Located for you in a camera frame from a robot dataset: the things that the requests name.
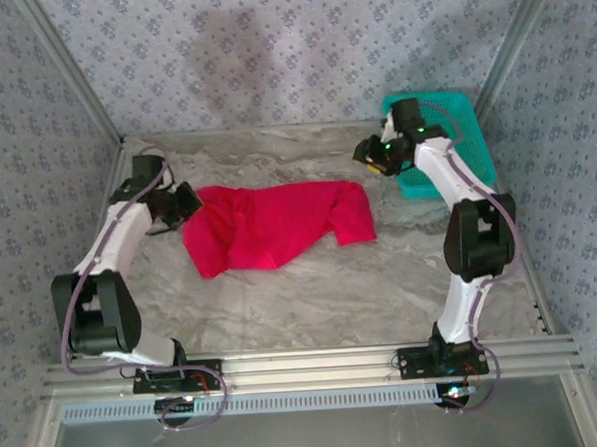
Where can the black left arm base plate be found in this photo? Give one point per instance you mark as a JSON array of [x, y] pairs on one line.
[[216, 383]]

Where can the small black controller board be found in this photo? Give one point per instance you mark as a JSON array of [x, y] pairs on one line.
[[455, 393], [175, 405]]

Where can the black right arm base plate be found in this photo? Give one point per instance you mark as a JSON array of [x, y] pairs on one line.
[[408, 365]]

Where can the aluminium table side rail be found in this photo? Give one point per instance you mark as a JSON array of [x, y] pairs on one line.
[[116, 168], [539, 301]]

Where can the aluminium corner post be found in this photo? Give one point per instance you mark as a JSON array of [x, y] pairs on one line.
[[513, 47], [90, 94]]

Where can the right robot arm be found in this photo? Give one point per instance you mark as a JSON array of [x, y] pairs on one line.
[[446, 175]]

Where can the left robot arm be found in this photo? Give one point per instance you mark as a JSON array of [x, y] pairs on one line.
[[114, 238]]

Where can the red t-shirt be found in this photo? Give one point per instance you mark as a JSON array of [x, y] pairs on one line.
[[278, 219]]

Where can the aluminium frame rail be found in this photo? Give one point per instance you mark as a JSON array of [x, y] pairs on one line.
[[311, 368]]

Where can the teal plastic basket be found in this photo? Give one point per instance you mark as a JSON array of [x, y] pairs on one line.
[[466, 124]]

